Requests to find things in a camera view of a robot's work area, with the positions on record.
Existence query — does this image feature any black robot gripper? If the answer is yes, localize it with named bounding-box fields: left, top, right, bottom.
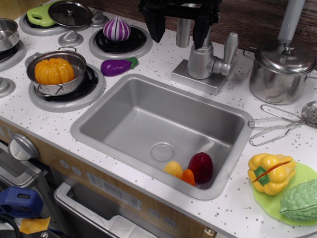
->
left=138, top=0, right=221, bottom=50

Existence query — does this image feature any silver toy faucet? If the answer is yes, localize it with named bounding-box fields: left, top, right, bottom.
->
left=171, top=29, right=239, bottom=95

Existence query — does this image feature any back right stove burner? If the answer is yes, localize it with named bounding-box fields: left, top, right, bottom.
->
left=89, top=25, right=153, bottom=60

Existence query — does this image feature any purple white toy onion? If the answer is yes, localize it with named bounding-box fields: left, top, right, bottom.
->
left=103, top=16, right=131, bottom=43

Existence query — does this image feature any grey stove knob back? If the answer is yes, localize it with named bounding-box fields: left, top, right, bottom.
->
left=88, top=10, right=109, bottom=28

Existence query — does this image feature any grey stove knob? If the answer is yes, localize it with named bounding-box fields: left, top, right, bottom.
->
left=88, top=10, right=109, bottom=28
left=58, top=30, right=84, bottom=47
left=0, top=77, right=15, bottom=98

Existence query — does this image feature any purple toy eggplant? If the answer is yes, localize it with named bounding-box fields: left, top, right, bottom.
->
left=101, top=57, right=139, bottom=77

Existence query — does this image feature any grey toy sink basin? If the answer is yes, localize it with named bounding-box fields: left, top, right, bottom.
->
left=70, top=74, right=252, bottom=200

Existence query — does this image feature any grey stove knob centre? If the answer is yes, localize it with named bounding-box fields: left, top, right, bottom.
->
left=58, top=30, right=84, bottom=47

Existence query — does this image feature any front stove burner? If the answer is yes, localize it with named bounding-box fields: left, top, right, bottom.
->
left=28, top=64, right=106, bottom=113

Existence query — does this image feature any steel pot lid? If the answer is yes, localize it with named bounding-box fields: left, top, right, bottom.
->
left=48, top=0, right=93, bottom=27

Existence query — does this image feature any large steel pot with lid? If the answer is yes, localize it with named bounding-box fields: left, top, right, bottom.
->
left=243, top=40, right=317, bottom=105

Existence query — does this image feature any grey vertical pole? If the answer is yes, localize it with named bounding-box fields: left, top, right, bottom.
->
left=277, top=0, right=305, bottom=41

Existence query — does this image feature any orange toy pumpkin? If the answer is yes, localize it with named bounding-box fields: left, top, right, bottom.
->
left=34, top=58, right=75, bottom=85

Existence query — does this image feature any green toy cutting board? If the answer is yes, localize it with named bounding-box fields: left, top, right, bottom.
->
left=26, top=3, right=56, bottom=27

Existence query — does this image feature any dark red toy plum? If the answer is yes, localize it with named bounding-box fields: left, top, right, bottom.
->
left=188, top=152, right=213, bottom=183

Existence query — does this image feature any yellow toy corn piece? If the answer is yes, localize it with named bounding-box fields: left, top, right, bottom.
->
left=163, top=161, right=183, bottom=179

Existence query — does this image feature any back left stove burner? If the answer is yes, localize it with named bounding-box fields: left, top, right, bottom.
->
left=19, top=13, right=70, bottom=37

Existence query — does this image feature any orange toy carrot piece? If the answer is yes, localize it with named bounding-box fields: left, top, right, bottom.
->
left=180, top=169, right=196, bottom=186

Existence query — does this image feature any steel slotted spoon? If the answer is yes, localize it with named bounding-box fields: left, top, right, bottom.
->
left=248, top=101, right=317, bottom=129

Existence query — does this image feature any steel pot at left edge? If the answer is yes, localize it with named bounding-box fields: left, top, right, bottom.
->
left=0, top=18, right=19, bottom=52

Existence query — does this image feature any left edge stove burner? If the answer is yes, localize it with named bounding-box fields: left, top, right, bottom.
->
left=0, top=40, right=26, bottom=72

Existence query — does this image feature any yellow toy bell pepper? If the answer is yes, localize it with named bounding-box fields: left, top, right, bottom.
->
left=248, top=153, right=297, bottom=195

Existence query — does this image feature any grey stove knob left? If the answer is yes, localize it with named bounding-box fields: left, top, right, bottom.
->
left=0, top=77, right=15, bottom=98

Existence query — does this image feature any grey oven dial knob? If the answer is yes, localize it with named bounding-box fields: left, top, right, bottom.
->
left=7, top=133, right=40, bottom=162

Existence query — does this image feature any light green plate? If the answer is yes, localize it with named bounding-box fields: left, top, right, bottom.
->
left=252, top=160, right=317, bottom=227

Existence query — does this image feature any silver oven door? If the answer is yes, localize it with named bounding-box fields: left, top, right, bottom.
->
left=54, top=182, right=171, bottom=238

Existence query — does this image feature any green toy bitter gourd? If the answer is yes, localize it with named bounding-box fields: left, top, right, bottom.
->
left=279, top=179, right=317, bottom=222

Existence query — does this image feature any blue clamp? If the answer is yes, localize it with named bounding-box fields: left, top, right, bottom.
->
left=0, top=186, right=44, bottom=218

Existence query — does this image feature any small steel pot with handles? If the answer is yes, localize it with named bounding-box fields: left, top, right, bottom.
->
left=25, top=47, right=87, bottom=97

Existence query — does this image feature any steel wire utensil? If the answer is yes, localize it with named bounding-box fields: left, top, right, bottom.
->
left=249, top=114, right=299, bottom=146

